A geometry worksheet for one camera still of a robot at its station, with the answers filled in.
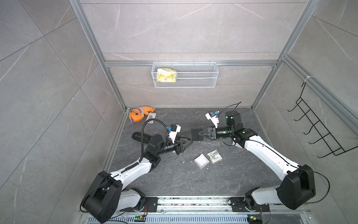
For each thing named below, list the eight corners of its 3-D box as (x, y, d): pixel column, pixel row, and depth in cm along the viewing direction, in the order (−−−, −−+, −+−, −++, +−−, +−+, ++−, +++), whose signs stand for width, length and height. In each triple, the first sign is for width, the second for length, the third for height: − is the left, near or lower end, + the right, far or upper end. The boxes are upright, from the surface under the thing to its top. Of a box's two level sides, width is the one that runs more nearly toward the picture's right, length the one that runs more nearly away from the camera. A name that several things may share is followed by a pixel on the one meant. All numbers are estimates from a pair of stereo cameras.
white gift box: (212, 164, 90) (213, 162, 88) (206, 155, 94) (207, 153, 92) (221, 159, 92) (222, 157, 90) (215, 150, 96) (216, 149, 94)
